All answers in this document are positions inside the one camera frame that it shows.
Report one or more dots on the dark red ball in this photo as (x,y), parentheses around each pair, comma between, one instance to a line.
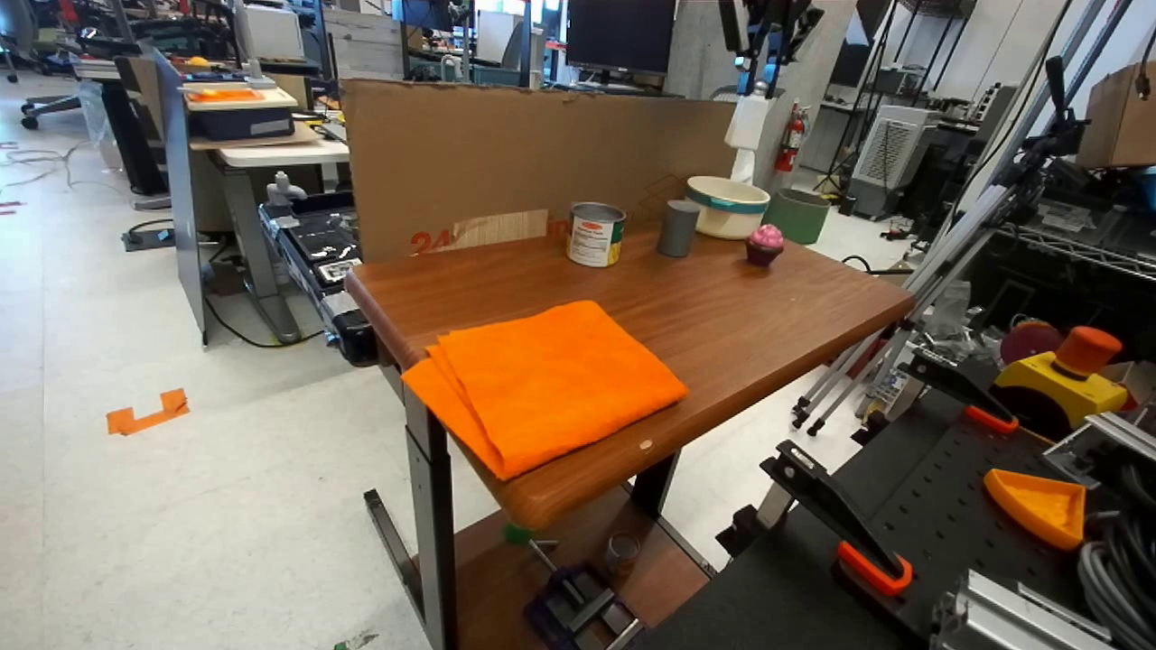
(1028,342)

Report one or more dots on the brown wooden base board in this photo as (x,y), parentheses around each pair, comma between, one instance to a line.
(509,589)

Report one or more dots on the black office chair base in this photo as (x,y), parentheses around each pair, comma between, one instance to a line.
(49,111)

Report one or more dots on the grey office desk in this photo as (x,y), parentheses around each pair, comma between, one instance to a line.
(258,192)

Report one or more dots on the cardboard box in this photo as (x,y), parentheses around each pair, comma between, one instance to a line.
(1120,117)

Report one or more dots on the folded orange cloth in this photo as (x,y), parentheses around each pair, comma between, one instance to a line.
(546,381)

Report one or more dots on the orange triangular plastic piece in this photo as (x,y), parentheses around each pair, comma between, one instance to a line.
(1038,507)

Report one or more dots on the brown cardboard panel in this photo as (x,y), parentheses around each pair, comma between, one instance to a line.
(509,157)

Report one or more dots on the pink toy cupcake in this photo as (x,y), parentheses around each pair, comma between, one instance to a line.
(765,244)

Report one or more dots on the yellow emergency stop box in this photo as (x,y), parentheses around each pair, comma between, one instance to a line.
(1067,377)

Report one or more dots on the black perforated board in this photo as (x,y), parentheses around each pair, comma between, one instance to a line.
(869,542)

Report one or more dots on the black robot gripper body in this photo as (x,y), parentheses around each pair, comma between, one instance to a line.
(772,15)

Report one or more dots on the red fire extinguisher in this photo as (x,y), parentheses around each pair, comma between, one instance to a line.
(793,143)

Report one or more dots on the white saltcellar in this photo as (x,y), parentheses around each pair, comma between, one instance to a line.
(745,133)

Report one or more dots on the grey plastic cup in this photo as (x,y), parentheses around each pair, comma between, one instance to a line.
(676,229)

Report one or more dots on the black computer monitor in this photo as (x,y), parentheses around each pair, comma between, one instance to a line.
(619,35)

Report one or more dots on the white labelled tin can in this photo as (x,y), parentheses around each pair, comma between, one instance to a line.
(595,238)

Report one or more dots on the silver aluminium profile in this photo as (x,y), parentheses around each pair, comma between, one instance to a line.
(1025,614)

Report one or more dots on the green box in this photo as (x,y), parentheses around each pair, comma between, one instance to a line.
(798,214)

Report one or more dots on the black bench vise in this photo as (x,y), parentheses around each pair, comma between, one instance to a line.
(584,610)

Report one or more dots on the black box with orange top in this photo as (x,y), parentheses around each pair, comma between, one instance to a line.
(239,111)

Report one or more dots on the silver tripod legs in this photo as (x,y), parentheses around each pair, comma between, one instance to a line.
(961,240)

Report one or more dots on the white pot with green band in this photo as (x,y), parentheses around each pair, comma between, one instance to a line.
(729,210)

